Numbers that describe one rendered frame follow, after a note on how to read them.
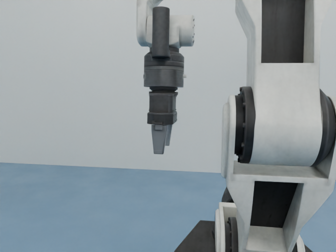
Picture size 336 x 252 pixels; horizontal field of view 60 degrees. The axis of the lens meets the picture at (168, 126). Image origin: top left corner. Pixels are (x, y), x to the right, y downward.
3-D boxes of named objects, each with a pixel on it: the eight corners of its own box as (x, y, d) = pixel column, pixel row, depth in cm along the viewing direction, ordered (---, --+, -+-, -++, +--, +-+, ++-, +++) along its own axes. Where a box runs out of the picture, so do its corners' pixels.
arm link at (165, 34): (148, 70, 69) (148, 21, 68) (193, 71, 68) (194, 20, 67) (136, 65, 58) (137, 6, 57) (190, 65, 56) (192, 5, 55)
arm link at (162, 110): (147, 119, 72) (148, 70, 71) (186, 120, 71) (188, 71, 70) (136, 124, 60) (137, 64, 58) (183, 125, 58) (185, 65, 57)
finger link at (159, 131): (151, 153, 61) (152, 123, 61) (166, 153, 61) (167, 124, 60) (150, 154, 60) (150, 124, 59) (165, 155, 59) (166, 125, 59)
